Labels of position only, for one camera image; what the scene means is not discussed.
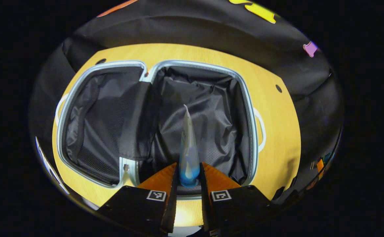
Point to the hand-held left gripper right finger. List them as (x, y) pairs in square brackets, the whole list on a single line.
[(206, 210)]

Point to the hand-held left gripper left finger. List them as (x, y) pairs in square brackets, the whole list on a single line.
[(170, 204)]

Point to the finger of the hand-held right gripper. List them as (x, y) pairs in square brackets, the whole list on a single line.
[(320, 165)]

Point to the white blue skin care tube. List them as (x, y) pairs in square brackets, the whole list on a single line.
[(188, 148)]

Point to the light blue suitcase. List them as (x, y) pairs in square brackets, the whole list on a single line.
[(211, 115)]

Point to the black backdrop cloth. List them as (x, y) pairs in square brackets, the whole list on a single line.
[(179, 29)]

